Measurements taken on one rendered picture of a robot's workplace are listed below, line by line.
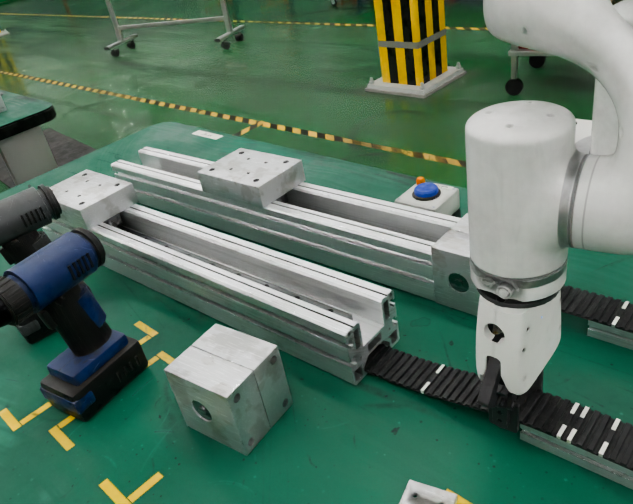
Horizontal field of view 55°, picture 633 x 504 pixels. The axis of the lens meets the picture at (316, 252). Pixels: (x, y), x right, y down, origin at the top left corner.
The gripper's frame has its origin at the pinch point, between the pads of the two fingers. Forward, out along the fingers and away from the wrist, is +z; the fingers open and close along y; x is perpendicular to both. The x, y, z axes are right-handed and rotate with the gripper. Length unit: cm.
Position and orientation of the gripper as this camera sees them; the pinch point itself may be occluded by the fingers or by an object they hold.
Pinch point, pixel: (516, 396)
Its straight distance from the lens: 69.7
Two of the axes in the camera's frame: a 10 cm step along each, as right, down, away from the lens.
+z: 1.7, 8.3, 5.3
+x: -7.6, -2.4, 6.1
